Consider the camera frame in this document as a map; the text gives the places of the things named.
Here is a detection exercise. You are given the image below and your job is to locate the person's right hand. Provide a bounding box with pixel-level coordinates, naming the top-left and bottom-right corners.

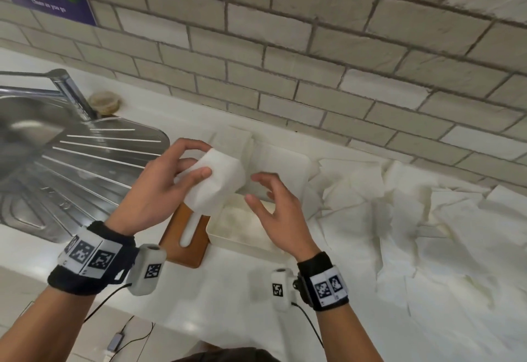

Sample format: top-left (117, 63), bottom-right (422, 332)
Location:
top-left (245, 172), bottom-right (321, 260)

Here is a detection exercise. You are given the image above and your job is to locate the person's left hand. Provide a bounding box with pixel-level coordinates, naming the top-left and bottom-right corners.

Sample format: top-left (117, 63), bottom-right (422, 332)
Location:
top-left (108, 139), bottom-right (213, 237)

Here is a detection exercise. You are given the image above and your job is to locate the white paper napkin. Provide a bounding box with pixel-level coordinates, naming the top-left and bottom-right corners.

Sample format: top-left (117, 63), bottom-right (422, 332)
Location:
top-left (173, 147), bottom-right (248, 214)

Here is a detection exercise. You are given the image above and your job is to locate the person's right forearm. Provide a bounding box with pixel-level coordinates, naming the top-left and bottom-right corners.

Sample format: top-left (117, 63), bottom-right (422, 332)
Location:
top-left (316, 299), bottom-right (384, 362)

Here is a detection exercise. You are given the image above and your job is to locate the person's left forearm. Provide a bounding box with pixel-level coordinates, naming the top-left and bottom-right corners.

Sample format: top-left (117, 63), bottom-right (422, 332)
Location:
top-left (0, 283), bottom-right (104, 362)

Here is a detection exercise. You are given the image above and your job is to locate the white rectangular tray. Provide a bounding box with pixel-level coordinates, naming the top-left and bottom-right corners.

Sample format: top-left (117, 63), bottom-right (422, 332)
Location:
top-left (205, 141), bottom-right (312, 254)

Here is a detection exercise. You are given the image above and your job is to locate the wooden cutting board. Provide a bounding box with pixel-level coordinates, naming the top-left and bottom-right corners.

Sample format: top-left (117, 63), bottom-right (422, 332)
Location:
top-left (158, 202), bottom-right (213, 269)

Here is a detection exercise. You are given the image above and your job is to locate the round beige sponge holder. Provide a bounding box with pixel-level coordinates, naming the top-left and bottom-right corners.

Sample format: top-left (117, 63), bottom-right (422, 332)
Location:
top-left (88, 91), bottom-right (122, 116)

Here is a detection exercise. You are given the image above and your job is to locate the black right wristband with markers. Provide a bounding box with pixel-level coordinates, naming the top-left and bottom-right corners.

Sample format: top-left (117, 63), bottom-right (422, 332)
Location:
top-left (296, 251), bottom-right (351, 312)

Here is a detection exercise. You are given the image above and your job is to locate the black wristband with markers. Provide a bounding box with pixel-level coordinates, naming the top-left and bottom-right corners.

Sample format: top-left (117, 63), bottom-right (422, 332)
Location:
top-left (47, 220), bottom-right (139, 296)
top-left (296, 251), bottom-right (351, 312)

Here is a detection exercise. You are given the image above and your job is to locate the stainless steel sink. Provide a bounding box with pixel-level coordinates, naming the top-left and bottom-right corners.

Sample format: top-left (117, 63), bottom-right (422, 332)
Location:
top-left (0, 85), bottom-right (171, 245)

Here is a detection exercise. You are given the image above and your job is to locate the black left wristband with markers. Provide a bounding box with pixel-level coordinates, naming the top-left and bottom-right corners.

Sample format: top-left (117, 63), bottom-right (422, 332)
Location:
top-left (47, 220), bottom-right (139, 296)

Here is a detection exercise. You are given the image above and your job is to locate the chrome faucet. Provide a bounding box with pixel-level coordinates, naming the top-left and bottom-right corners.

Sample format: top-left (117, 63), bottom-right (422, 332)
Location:
top-left (0, 68), bottom-right (100, 122)

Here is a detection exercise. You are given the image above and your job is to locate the person's dark clothing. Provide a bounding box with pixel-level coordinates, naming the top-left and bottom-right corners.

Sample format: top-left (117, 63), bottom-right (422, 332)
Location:
top-left (172, 347), bottom-right (270, 362)

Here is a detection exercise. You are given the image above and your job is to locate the pile of white paper sheets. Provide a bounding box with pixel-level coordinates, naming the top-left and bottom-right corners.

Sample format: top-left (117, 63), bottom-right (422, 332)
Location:
top-left (316, 158), bottom-right (527, 362)

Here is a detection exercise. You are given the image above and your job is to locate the grey power adapter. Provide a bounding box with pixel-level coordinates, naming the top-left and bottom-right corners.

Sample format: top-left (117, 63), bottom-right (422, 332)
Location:
top-left (107, 332), bottom-right (127, 353)

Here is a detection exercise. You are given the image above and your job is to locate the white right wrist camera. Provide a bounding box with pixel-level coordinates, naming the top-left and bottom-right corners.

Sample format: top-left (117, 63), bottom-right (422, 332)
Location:
top-left (270, 267), bottom-right (299, 313)

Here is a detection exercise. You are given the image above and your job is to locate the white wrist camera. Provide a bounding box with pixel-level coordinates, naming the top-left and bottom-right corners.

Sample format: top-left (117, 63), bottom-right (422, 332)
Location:
top-left (125, 244), bottom-right (168, 296)
top-left (270, 267), bottom-right (299, 313)

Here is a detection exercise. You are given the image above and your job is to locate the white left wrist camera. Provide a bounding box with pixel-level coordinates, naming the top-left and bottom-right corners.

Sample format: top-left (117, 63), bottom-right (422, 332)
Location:
top-left (125, 244), bottom-right (168, 296)

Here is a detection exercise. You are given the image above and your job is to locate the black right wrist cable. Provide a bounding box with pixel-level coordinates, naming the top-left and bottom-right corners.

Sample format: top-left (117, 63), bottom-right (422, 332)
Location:
top-left (293, 302), bottom-right (327, 350)

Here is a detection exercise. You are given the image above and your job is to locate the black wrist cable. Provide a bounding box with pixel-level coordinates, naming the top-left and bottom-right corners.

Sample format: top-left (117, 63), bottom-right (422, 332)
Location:
top-left (293, 302), bottom-right (327, 350)
top-left (83, 283), bottom-right (133, 325)

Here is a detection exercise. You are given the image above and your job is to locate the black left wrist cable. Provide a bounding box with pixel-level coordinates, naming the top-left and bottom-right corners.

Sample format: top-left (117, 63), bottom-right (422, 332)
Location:
top-left (83, 283), bottom-right (133, 325)

